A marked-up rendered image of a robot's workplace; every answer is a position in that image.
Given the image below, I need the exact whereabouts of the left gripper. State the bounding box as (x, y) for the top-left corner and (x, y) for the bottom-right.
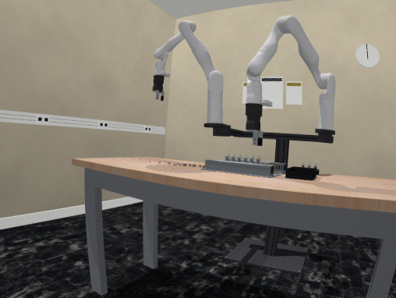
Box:
(246, 92), (273, 146)

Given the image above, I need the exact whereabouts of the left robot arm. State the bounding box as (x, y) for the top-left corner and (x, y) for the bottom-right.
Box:
(246, 16), (335, 130)

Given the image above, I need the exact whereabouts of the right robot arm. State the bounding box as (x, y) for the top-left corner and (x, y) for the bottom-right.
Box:
(154, 20), (223, 123)

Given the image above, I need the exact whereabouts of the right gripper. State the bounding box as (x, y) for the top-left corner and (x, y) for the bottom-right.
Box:
(153, 69), (170, 101)

